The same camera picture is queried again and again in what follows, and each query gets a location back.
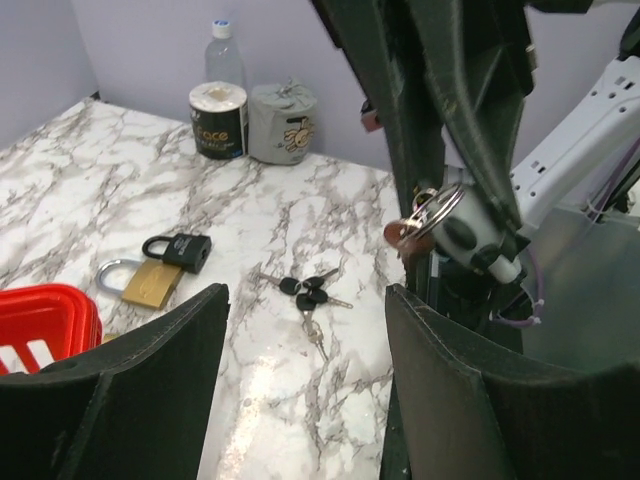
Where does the clear plastic water bottle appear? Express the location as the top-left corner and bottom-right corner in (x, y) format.
(204, 20), (246, 88)

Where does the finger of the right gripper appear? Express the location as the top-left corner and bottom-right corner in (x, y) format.
(309, 0), (446, 301)
(400, 1), (530, 255)

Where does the key ring with cow charm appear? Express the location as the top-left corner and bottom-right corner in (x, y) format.
(383, 182), (527, 286)

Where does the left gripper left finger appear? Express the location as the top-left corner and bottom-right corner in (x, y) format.
(1, 283), (230, 479)

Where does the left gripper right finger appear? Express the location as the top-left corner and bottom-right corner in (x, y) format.
(385, 284), (639, 479)

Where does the red plastic shopping basket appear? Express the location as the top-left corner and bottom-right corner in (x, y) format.
(1, 284), (103, 375)

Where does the black padlock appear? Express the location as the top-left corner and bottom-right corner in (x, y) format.
(142, 233), (212, 275)

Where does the black-headed key bunch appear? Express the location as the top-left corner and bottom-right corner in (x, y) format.
(257, 268), (353, 363)

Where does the grey-wrapped toilet paper roll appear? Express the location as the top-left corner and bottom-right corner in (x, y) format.
(248, 78), (317, 166)

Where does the large brass padlock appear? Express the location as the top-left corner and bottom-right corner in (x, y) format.
(95, 259), (183, 310)

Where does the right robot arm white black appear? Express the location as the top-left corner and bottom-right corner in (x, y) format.
(314, 1), (639, 287)

